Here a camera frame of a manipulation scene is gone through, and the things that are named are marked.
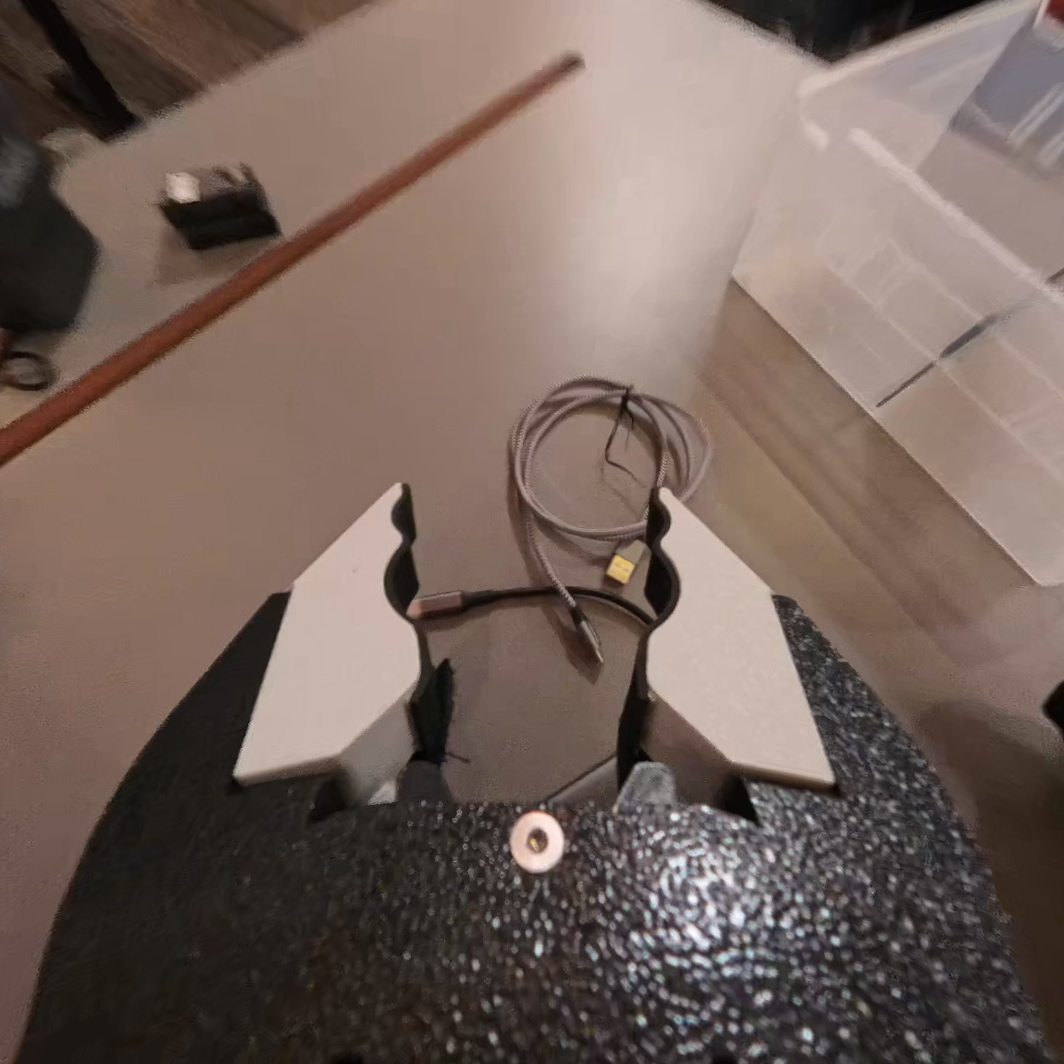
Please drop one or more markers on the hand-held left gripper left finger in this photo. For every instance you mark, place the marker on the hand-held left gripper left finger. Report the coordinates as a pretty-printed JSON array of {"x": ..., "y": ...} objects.
[{"x": 332, "y": 665}]

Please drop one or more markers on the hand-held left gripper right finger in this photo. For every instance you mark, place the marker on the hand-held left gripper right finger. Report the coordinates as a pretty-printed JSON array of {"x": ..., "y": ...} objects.
[{"x": 731, "y": 665}]

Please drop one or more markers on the dark grey usb-c adapter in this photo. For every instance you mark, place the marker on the dark grey usb-c adapter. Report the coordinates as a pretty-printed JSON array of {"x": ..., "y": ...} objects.
[{"x": 432, "y": 604}]

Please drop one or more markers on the clear plastic bin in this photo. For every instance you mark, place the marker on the clear plastic bin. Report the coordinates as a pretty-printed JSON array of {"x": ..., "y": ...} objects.
[{"x": 914, "y": 274}]

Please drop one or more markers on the small black box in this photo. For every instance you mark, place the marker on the small black box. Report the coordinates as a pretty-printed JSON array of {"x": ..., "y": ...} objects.
[{"x": 216, "y": 212}]

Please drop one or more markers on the dark pouch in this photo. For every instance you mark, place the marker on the dark pouch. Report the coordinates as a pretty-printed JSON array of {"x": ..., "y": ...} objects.
[{"x": 41, "y": 258}]

